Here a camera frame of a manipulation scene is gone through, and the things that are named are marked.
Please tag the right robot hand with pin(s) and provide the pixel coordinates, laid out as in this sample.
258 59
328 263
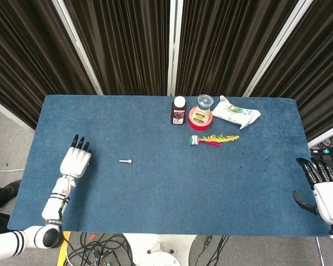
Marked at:
322 194

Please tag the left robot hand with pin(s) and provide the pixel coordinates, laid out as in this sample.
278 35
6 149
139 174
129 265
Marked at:
76 159

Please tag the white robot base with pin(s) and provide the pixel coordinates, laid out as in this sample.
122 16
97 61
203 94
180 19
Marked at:
161 250

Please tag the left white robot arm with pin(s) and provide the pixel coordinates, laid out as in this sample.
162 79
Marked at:
41 216

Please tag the white bolt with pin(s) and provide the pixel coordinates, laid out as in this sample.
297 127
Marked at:
125 161

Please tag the blue table cloth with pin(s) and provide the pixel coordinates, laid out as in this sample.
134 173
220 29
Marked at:
166 180

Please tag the dark bottle with white cap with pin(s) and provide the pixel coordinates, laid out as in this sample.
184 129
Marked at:
179 112

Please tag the white crumpled snack bag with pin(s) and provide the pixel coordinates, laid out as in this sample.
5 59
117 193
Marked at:
234 112

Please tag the colourful toy strip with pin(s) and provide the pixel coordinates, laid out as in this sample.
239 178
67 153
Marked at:
211 139

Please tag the red tape roll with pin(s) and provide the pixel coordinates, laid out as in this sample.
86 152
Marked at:
199 126

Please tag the dark pleated curtain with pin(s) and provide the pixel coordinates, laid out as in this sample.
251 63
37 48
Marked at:
127 41

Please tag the clear plastic flask bottle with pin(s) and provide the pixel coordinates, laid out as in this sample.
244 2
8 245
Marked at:
201 113

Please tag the white screen frame post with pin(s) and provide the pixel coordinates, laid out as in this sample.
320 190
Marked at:
77 47
172 47
277 47

